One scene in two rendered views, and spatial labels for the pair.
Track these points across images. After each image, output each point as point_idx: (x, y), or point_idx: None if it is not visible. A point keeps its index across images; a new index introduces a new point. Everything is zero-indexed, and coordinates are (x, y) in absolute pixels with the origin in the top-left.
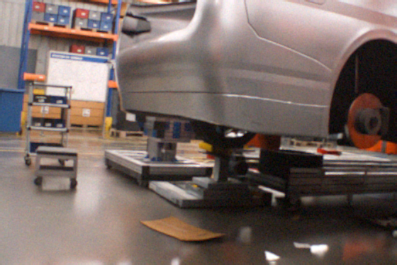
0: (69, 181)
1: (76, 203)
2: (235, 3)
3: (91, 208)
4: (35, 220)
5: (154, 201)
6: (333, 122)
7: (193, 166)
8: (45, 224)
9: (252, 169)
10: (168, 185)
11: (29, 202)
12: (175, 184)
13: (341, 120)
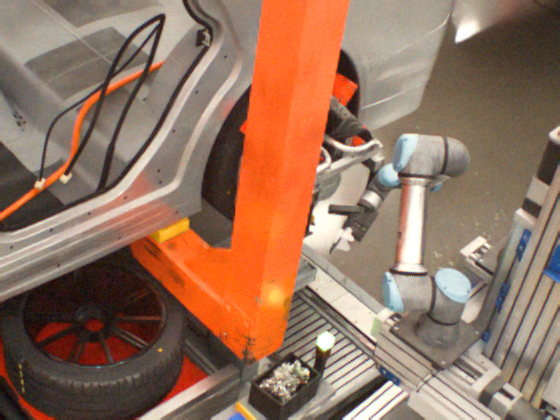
0: None
1: (436, 202)
2: None
3: (399, 190)
4: (409, 130)
5: (354, 266)
6: (24, 112)
7: (371, 399)
8: (390, 124)
9: (199, 370)
10: (370, 321)
11: (480, 177)
12: (365, 341)
13: (13, 96)
